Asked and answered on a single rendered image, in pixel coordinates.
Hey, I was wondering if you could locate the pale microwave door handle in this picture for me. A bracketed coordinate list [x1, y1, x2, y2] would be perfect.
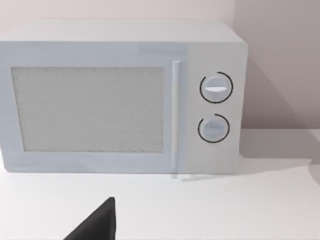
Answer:
[171, 59, 181, 173]

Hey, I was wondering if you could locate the pale microwave oven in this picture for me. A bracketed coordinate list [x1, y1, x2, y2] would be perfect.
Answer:
[0, 19, 249, 176]

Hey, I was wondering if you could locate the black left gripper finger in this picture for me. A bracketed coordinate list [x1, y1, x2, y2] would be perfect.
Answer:
[62, 196, 117, 240]

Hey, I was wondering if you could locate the pale microwave door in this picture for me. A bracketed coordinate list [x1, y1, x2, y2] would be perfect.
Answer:
[0, 41, 189, 175]

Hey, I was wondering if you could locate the pale round microwave knob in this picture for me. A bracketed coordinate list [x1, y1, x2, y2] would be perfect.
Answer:
[199, 71, 234, 104]
[197, 113, 230, 144]

